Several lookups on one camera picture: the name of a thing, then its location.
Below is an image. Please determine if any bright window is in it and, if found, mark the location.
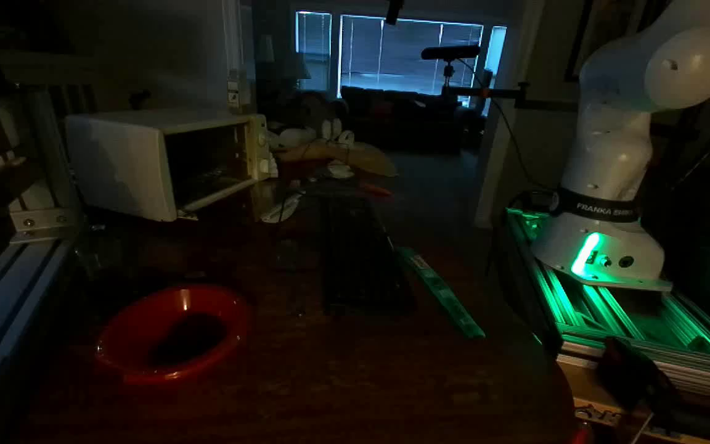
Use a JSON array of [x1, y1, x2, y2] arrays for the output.
[[294, 10, 507, 100]]

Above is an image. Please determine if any black camera on stand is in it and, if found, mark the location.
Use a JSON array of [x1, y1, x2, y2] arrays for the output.
[[422, 44, 480, 62]]

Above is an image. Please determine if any white toaster oven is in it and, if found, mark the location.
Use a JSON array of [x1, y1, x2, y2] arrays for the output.
[[63, 110, 278, 222]]

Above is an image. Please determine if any aluminium extrusion frame left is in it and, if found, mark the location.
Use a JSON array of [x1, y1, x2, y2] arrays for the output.
[[0, 89, 84, 379]]

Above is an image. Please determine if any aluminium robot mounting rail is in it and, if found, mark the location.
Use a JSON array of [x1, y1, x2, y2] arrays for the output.
[[496, 208, 710, 397]]

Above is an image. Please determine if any white plastic spoon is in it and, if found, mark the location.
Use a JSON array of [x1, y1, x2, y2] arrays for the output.
[[262, 195, 301, 224]]

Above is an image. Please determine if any black keyboard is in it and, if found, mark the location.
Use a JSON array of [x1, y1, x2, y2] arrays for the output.
[[317, 195, 414, 313]]

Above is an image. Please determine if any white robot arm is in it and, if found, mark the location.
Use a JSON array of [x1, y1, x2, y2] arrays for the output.
[[533, 0, 710, 292]]

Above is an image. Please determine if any red plastic bowl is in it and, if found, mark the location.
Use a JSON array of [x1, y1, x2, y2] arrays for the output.
[[94, 285, 253, 385]]

